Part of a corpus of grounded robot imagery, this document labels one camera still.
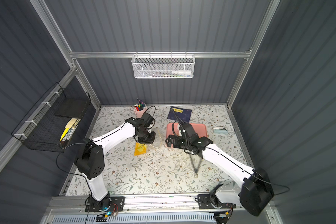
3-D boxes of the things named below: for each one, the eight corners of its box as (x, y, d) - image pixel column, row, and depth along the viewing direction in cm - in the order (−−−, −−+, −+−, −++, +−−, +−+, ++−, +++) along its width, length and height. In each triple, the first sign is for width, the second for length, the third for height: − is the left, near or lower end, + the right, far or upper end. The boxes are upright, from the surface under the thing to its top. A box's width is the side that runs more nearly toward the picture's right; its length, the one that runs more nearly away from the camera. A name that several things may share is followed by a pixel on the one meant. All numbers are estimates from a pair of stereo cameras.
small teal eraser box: (213, 133, 105) (214, 131, 103) (212, 129, 107) (213, 127, 105) (226, 133, 105) (227, 131, 103) (225, 129, 107) (226, 127, 105)
